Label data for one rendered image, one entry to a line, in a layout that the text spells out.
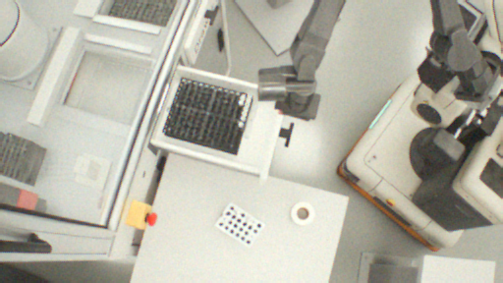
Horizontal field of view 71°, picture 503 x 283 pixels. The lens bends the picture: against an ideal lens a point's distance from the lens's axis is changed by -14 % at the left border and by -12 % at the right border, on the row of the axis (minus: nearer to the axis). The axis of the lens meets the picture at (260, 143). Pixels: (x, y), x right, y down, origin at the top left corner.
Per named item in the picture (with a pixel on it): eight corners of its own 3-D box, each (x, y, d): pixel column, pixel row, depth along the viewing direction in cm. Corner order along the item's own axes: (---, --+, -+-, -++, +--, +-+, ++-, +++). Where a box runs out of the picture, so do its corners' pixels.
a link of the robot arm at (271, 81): (316, 56, 79) (309, 42, 86) (258, 56, 78) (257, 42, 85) (312, 109, 85) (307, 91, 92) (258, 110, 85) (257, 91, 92)
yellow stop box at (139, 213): (154, 206, 113) (148, 204, 106) (147, 231, 111) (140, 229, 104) (139, 201, 113) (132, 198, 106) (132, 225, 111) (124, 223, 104)
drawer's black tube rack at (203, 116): (253, 103, 122) (253, 94, 116) (237, 157, 117) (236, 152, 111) (185, 85, 123) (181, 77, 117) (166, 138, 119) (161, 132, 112)
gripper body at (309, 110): (280, 86, 98) (282, 74, 91) (320, 97, 98) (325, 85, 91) (273, 110, 96) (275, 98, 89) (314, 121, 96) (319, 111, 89)
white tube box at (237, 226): (265, 225, 120) (265, 224, 116) (250, 249, 118) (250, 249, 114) (231, 202, 122) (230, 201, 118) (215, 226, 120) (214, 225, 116)
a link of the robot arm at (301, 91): (318, 93, 84) (316, 69, 85) (286, 93, 83) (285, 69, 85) (313, 105, 90) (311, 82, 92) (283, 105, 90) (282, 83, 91)
